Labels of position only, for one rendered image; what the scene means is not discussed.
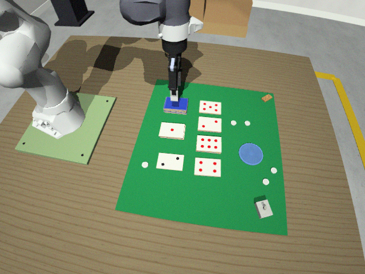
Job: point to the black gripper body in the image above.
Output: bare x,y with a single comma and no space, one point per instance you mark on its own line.
174,48

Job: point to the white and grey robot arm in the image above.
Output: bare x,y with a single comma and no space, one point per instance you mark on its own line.
26,38

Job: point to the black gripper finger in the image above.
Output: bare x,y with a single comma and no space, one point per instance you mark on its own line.
173,78
179,76

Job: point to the blue round disc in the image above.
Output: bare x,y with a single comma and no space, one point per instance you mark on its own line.
250,154

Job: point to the white card with black pips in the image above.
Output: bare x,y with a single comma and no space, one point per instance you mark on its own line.
170,161

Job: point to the green felt play mat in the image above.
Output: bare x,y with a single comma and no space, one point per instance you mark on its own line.
222,202

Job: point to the small tan wooden tile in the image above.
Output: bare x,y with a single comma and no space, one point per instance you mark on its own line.
266,98

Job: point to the white playing card with red pips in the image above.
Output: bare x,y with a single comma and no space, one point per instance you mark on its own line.
210,107
209,124
207,167
208,143
172,130

